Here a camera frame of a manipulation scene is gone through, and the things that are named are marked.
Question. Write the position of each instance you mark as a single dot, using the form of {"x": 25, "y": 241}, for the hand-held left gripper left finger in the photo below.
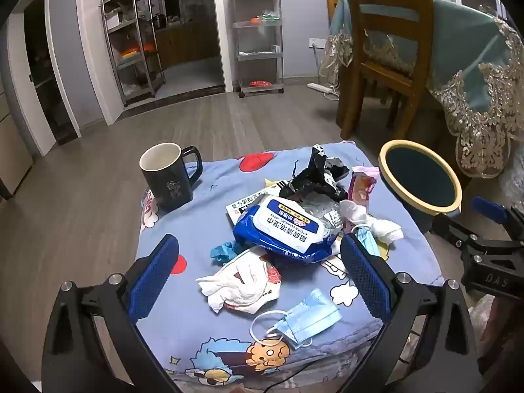
{"x": 153, "y": 278}

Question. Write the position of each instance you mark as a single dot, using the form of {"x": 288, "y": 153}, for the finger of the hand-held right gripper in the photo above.
{"x": 487, "y": 208}
{"x": 454, "y": 229}

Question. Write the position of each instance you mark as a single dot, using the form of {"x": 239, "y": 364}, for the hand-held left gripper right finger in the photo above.
{"x": 364, "y": 278}

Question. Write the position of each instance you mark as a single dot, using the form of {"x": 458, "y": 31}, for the blue face mask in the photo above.
{"x": 368, "y": 239}
{"x": 307, "y": 317}

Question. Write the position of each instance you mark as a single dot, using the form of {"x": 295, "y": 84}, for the teal bin with yellow rim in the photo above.
{"x": 421, "y": 176}

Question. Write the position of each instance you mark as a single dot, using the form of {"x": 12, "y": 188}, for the red floral paper package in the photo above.
{"x": 272, "y": 282}

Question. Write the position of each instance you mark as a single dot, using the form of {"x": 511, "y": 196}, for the blue wet wipes pack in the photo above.
{"x": 282, "y": 229}

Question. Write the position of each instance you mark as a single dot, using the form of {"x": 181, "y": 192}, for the white crumpled tissue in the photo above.
{"x": 233, "y": 290}
{"x": 368, "y": 217}

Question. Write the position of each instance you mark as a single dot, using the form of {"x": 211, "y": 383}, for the cartoon printed blanket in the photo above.
{"x": 196, "y": 335}

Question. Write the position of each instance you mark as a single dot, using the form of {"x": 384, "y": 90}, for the blue crumpled wrapper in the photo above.
{"x": 223, "y": 250}

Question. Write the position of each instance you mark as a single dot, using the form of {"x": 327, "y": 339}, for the black mug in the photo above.
{"x": 168, "y": 188}

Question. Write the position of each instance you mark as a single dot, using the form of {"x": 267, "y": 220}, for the pink snack packet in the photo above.
{"x": 361, "y": 186}

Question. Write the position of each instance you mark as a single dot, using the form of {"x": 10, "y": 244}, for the white medicine box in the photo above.
{"x": 241, "y": 208}

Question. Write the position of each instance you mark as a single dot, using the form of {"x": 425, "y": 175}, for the black crumpled plastic bag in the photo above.
{"x": 315, "y": 176}

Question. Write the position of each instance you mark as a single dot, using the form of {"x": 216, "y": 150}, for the wooden chair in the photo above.
{"x": 385, "y": 77}

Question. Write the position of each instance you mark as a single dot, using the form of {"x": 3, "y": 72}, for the table with lace cloth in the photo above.
{"x": 462, "y": 41}

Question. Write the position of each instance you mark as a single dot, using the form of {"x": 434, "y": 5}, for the white power strip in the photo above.
{"x": 321, "y": 88}

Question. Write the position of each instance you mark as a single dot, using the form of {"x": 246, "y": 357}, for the metal shelf rack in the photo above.
{"x": 131, "y": 62}

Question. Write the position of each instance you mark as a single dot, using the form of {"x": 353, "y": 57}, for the wooden kitchen cabinet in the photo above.
{"x": 192, "y": 45}

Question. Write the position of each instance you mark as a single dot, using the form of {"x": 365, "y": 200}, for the grey rolling cart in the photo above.
{"x": 241, "y": 55}

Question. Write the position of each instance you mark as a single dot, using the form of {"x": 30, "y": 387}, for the white wall socket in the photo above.
{"x": 317, "y": 42}

